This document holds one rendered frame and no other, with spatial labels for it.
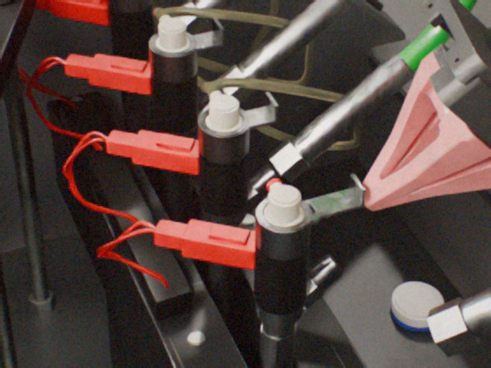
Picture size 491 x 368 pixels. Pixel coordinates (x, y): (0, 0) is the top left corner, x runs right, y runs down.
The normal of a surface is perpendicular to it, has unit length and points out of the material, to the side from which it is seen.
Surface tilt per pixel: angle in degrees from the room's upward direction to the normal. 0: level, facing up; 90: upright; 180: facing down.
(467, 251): 90
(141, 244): 0
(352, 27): 90
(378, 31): 90
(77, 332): 0
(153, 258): 0
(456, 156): 104
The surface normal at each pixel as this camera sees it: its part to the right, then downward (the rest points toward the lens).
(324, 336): 0.04, -0.77
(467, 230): -0.91, 0.23
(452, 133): -0.88, -0.25
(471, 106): 0.18, 0.62
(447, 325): -0.45, -0.24
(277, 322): -0.04, 0.63
